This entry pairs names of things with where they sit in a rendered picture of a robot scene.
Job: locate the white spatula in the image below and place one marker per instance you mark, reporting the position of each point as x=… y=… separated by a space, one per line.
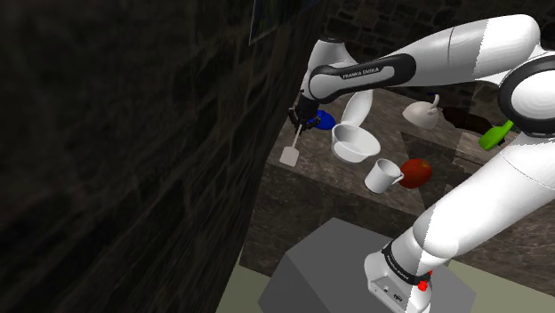
x=289 y=155

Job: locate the white bowl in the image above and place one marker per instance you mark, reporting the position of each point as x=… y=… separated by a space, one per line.
x=353 y=145

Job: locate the green bottle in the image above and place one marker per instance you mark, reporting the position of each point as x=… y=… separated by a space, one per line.
x=493 y=136

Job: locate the blue plate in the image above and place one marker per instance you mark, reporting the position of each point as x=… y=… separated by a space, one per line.
x=326 y=121

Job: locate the grey robot stand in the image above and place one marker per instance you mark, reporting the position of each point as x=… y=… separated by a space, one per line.
x=321 y=268

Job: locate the white rounded jug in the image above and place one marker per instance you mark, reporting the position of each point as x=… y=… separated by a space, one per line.
x=420 y=115

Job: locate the red apple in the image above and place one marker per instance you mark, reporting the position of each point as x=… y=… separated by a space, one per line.
x=416 y=173

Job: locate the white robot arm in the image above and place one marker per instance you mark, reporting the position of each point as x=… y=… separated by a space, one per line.
x=490 y=190

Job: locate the white plate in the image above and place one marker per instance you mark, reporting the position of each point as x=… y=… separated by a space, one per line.
x=358 y=108

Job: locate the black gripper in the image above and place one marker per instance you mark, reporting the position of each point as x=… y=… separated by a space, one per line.
x=307 y=108

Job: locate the white mug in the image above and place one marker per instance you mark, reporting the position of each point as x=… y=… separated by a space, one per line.
x=380 y=177

